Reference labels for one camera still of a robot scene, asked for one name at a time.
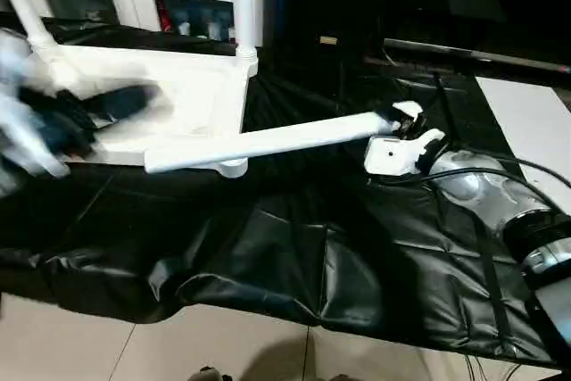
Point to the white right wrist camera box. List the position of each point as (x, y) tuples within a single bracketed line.
[(393, 156)]

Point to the white plastic table leg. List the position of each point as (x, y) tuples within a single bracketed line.
[(25, 11), (268, 142), (245, 6)]

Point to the white flat board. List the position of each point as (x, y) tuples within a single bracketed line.
[(535, 131)]

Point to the small yellow label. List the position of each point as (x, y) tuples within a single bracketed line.
[(328, 40)]

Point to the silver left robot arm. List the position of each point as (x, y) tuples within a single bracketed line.
[(18, 131)]

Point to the white plastic table top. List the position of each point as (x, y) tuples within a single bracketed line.
[(196, 95)]

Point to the black mat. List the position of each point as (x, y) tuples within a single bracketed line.
[(294, 247)]

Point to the black metal rail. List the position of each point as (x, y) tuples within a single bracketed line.
[(482, 53)]

